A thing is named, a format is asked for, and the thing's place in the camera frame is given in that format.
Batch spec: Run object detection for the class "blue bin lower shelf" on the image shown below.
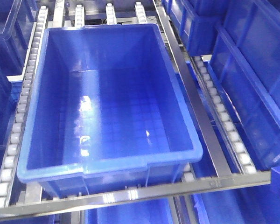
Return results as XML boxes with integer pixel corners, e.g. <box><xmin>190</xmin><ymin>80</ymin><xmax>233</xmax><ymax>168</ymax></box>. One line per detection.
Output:
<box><xmin>84</xmin><ymin>199</ymin><xmax>173</xmax><ymax>224</ymax></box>

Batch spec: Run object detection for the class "large blue plastic bin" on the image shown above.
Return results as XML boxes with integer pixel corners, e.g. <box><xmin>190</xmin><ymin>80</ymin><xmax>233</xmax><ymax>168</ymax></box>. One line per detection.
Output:
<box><xmin>17</xmin><ymin>24</ymin><xmax>203</xmax><ymax>197</ymax></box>

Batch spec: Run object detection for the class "white roller track left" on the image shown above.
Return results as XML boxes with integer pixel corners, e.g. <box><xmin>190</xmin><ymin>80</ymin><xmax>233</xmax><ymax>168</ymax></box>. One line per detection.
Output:
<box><xmin>0</xmin><ymin>6</ymin><xmax>49</xmax><ymax>209</ymax></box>

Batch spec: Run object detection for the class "steel shelf divider bar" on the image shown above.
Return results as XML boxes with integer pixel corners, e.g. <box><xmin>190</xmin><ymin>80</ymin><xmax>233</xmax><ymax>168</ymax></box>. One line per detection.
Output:
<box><xmin>153</xmin><ymin>0</ymin><xmax>232</xmax><ymax>177</ymax></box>

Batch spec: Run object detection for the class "white roller track right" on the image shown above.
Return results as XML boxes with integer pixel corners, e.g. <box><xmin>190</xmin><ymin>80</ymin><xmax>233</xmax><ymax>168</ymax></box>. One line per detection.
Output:
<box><xmin>191</xmin><ymin>56</ymin><xmax>257</xmax><ymax>175</ymax></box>

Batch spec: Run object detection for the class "white roller track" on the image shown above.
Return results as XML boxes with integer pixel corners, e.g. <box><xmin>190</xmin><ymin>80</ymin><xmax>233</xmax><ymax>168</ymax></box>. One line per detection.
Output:
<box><xmin>0</xmin><ymin>6</ymin><xmax>49</xmax><ymax>209</ymax></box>
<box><xmin>191</xmin><ymin>56</ymin><xmax>257</xmax><ymax>175</ymax></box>

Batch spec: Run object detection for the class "blue bin at right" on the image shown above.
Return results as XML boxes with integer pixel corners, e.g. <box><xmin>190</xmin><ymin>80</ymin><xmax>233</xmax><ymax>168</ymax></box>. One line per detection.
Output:
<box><xmin>210</xmin><ymin>0</ymin><xmax>280</xmax><ymax>169</ymax></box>

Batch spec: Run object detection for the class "blue bin at left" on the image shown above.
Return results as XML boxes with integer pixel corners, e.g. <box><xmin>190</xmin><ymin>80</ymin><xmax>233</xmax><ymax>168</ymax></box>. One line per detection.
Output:
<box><xmin>0</xmin><ymin>0</ymin><xmax>37</xmax><ymax>143</ymax></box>

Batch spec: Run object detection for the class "steel shelf front bar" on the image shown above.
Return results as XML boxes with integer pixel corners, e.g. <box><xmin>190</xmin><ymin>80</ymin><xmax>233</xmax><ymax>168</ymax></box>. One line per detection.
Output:
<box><xmin>0</xmin><ymin>171</ymin><xmax>271</xmax><ymax>221</ymax></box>

